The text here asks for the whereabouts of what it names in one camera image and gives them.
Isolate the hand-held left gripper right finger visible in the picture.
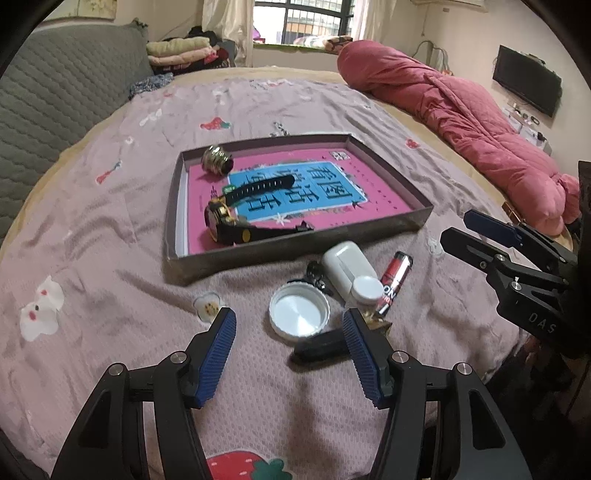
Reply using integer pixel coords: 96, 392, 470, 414
342, 308, 534, 480

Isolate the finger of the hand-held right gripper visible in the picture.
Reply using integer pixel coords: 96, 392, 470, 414
440, 228, 523, 296
464, 210, 580, 278

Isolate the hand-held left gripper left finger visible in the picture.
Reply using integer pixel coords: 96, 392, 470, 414
51, 307, 238, 480

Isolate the small white pill bottle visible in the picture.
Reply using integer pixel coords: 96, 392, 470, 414
349, 275, 384, 306

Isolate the white round jar lid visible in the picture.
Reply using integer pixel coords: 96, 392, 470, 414
269, 281, 331, 343

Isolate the shallow grey cardboard tray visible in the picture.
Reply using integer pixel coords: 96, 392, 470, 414
163, 134, 434, 286

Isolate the white earbuds case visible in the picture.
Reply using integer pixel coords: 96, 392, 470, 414
322, 242, 372, 298

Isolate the gold foil piece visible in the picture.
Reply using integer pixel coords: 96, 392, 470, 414
360, 310, 393, 340

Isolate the red and black lighter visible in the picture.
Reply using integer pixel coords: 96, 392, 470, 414
376, 251, 414, 317

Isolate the black binder clip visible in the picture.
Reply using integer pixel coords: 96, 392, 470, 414
287, 261, 334, 296

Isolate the red quilted duvet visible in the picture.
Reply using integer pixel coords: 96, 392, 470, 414
337, 39, 581, 236

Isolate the black and yellow wristwatch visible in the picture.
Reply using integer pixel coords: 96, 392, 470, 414
204, 174, 315, 246

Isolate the beige mattress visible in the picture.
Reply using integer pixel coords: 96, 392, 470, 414
0, 67, 573, 250

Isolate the pink printed bedsheet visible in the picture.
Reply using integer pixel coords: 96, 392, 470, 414
0, 67, 532, 480

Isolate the metal rack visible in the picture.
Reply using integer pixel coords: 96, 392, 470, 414
416, 41, 451, 70

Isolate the metal threaded fitting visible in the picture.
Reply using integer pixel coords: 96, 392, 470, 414
202, 145, 235, 176

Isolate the pale pink curtain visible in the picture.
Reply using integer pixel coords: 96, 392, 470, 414
351, 0, 393, 44

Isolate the patterned pillow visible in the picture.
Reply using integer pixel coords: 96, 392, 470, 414
293, 34, 354, 54

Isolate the barred window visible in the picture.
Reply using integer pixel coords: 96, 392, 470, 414
254, 0, 356, 45

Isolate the dark patterned cloth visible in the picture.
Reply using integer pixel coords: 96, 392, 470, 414
128, 73, 175, 100

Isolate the grey quilted headboard cover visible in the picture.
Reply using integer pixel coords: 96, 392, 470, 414
0, 21, 155, 245

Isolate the pink folded blanket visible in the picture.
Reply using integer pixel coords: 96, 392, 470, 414
148, 48, 218, 66

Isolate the pile of dark clothes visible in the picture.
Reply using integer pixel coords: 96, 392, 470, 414
154, 25, 237, 75

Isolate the cream folded blanket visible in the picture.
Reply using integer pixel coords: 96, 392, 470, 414
147, 37, 211, 58

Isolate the white sheer curtain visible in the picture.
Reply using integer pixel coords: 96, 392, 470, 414
203, 0, 257, 68

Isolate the black wall television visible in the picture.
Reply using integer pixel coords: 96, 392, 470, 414
492, 45, 563, 118

